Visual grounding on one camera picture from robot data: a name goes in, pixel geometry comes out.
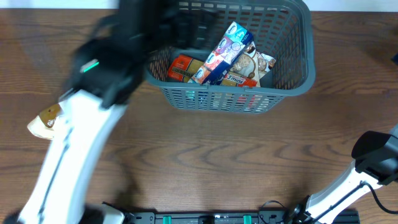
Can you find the beige brown snack pouch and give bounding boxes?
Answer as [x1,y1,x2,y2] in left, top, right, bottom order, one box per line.
[27,102,63,140]

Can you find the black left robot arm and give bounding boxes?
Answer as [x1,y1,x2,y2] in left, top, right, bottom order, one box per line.
[5,1,218,224]

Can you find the Kleenex tissue multipack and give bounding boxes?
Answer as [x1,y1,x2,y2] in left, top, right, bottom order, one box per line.
[189,22,254,85]

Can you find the grey plastic basket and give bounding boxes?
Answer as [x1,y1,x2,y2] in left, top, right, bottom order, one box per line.
[145,0,316,113]

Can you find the red yellow packet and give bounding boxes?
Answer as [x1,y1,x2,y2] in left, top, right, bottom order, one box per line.
[167,54,259,87]

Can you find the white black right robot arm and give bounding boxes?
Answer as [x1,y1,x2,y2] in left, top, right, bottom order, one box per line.
[287,126,397,223]

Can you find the cookie snack pouch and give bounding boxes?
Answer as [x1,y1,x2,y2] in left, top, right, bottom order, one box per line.
[257,52,276,79]
[231,41,259,81]

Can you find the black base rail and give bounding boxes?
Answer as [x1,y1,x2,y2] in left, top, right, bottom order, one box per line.
[102,202,361,224]

